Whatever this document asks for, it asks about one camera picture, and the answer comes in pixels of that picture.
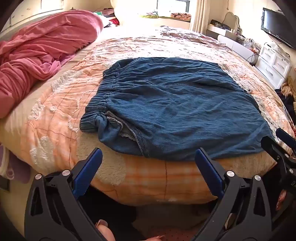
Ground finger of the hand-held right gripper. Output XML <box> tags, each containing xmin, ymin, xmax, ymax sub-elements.
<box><xmin>260</xmin><ymin>136</ymin><xmax>296</xmax><ymax>168</ymax></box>
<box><xmin>276</xmin><ymin>128</ymin><xmax>296</xmax><ymax>147</ymax></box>

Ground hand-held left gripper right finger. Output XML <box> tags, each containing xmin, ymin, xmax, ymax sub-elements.
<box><xmin>194</xmin><ymin>148</ymin><xmax>275</xmax><ymax>241</ymax></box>

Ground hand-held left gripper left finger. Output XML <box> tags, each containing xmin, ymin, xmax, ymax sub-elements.
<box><xmin>24</xmin><ymin>148</ymin><xmax>109</xmax><ymax>241</ymax></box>

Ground blue denim pants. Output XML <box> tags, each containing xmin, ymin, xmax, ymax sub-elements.
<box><xmin>79</xmin><ymin>57</ymin><xmax>274</xmax><ymax>162</ymax></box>

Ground person's right hand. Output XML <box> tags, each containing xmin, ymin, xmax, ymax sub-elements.
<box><xmin>275</xmin><ymin>189</ymin><xmax>290</xmax><ymax>212</ymax></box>

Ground person's left hand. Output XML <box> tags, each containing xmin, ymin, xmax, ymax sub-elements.
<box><xmin>95</xmin><ymin>219</ymin><xmax>166</xmax><ymax>241</ymax></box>

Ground dark clothes pile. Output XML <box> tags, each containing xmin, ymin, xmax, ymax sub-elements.
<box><xmin>275</xmin><ymin>88</ymin><xmax>296</xmax><ymax>114</ymax></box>

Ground orange embroidered bedspread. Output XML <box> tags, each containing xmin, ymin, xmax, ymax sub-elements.
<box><xmin>0</xmin><ymin>25</ymin><xmax>295</xmax><ymax>205</ymax></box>

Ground white drawer cabinet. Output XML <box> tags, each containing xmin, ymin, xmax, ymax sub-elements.
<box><xmin>255</xmin><ymin>44</ymin><xmax>292</xmax><ymax>90</ymax></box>

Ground white vanity table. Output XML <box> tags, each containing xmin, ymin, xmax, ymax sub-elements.
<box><xmin>206</xmin><ymin>23</ymin><xmax>260</xmax><ymax>66</ymax></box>

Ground black television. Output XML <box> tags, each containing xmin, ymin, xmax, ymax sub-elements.
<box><xmin>261</xmin><ymin>8</ymin><xmax>296</xmax><ymax>49</ymax></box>

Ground pink quilt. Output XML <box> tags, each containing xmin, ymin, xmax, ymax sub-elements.
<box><xmin>0</xmin><ymin>10</ymin><xmax>104</xmax><ymax>119</ymax></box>

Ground white framed vanity mirror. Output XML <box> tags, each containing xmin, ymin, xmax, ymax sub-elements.
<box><xmin>222</xmin><ymin>11</ymin><xmax>241</xmax><ymax>30</ymax></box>

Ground purple patterned blanket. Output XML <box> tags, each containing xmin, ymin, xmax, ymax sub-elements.
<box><xmin>159</xmin><ymin>25</ymin><xmax>223</xmax><ymax>45</ymax></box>

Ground colourful clothes pile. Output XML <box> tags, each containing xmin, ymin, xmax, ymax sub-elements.
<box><xmin>94</xmin><ymin>8</ymin><xmax>121</xmax><ymax>29</ymax></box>

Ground cream curtain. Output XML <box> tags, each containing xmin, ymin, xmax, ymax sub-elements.
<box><xmin>189</xmin><ymin>0</ymin><xmax>210</xmax><ymax>33</ymax></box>

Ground brown striped cloth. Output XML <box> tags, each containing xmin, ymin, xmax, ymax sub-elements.
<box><xmin>171</xmin><ymin>12</ymin><xmax>192</xmax><ymax>22</ymax></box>

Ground green cushion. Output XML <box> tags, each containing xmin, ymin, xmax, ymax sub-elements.
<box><xmin>139</xmin><ymin>14</ymin><xmax>172</xmax><ymax>19</ymax></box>

